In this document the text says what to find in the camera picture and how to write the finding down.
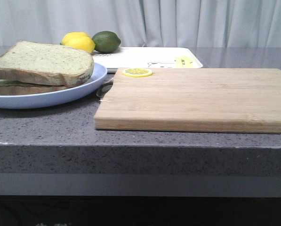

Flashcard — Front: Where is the light blue round plate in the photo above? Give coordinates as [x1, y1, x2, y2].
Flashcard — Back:
[0, 63, 107, 109]

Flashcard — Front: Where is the bread slice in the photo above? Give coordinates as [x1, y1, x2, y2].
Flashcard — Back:
[0, 41, 94, 88]
[0, 80, 68, 96]

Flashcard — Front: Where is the cream white serving tray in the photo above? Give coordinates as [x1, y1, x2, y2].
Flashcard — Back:
[92, 47, 203, 73]

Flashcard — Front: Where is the yellow lemon slice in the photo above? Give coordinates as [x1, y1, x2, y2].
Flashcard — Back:
[122, 68, 153, 77]

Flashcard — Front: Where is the green lime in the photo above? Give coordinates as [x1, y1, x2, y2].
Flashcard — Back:
[92, 31, 121, 53]

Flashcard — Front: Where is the yellow lemon front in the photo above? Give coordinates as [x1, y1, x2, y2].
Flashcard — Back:
[64, 36, 95, 53]

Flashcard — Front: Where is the grey white curtain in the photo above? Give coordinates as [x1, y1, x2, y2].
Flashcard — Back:
[0, 0, 281, 48]

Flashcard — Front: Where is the yellow lemon back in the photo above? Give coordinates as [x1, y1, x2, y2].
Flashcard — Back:
[60, 32, 89, 45]

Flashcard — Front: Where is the wooden cutting board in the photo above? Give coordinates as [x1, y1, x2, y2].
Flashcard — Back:
[94, 68, 281, 134]

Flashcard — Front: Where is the metal cutting board handle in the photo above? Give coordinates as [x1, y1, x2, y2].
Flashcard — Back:
[96, 79, 113, 101]

